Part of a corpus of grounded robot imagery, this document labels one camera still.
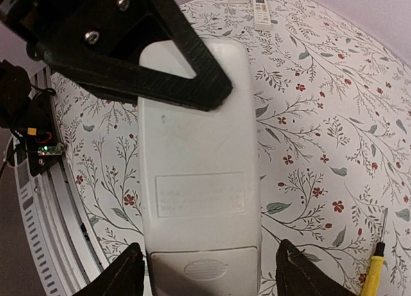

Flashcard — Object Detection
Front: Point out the floral patterned table mat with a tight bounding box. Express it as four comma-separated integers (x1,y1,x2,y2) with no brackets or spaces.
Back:
51,0,410,295

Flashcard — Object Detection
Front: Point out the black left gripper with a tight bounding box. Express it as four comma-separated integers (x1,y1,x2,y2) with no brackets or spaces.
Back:
1,0,48,46

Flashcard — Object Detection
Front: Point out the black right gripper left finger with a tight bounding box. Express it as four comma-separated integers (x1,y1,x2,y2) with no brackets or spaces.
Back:
74,243,144,296

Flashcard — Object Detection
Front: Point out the white remote control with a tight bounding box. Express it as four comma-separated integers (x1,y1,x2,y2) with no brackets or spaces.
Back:
138,39,262,295

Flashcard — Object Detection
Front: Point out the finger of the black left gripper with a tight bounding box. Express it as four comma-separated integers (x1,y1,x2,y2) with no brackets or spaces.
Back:
37,0,232,111

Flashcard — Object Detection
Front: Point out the yellow handled screwdriver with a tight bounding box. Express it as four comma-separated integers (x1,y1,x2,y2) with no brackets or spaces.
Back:
360,208,388,296

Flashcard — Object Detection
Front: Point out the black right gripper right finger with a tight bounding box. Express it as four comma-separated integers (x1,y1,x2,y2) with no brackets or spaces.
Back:
275,239,354,296

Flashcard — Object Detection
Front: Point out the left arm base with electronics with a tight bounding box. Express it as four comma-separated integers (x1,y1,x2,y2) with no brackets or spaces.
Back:
1,60,66,177

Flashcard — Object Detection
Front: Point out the long white remote with buttons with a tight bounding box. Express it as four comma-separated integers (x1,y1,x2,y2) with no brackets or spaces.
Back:
252,0,272,31

